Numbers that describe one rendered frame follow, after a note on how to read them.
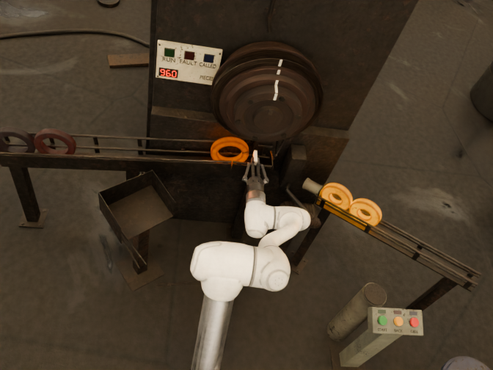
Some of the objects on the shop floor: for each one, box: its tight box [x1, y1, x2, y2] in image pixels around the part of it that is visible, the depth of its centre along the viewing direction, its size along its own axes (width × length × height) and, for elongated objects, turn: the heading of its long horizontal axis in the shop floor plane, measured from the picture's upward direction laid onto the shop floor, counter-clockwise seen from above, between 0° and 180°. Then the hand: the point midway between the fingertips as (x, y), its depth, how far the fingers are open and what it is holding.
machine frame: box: [142, 0, 419, 224], centre depth 239 cm, size 73×108×176 cm
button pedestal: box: [329, 307, 423, 370], centre depth 226 cm, size 16×24×62 cm, turn 83°
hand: (254, 157), depth 224 cm, fingers closed
